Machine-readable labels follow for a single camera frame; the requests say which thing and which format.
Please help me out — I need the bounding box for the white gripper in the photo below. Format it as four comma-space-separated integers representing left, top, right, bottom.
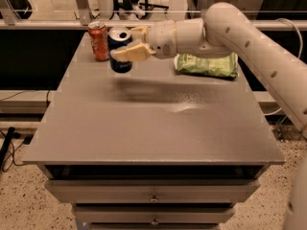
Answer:
110, 20, 177, 62

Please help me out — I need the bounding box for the blue pepsi can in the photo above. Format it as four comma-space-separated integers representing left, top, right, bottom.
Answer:
107, 27, 132, 74

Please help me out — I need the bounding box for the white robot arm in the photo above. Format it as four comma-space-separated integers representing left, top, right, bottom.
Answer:
110, 2, 307, 136

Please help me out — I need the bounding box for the orange coke can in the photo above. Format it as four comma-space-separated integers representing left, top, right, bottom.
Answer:
88, 21, 109, 61

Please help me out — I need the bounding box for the green chip bag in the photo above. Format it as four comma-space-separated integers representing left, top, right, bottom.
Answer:
174, 53, 238, 79

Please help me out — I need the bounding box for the grey drawer cabinet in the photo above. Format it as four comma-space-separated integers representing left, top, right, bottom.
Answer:
24, 37, 284, 230

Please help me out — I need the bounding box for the upper drawer with knob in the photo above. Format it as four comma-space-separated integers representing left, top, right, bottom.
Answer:
45, 180, 260, 204

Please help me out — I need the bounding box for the drawer with knob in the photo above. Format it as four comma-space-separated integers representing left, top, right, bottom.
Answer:
72, 204, 235, 225
45, 180, 260, 204

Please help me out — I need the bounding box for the lower drawer with knob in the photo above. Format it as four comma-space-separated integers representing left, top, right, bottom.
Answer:
72, 204, 235, 225

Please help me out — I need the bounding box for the metal window rail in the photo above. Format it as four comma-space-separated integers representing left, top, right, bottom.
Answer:
0, 18, 282, 32

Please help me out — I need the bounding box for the black cable on floor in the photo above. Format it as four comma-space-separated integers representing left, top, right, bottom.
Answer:
0, 126, 33, 173

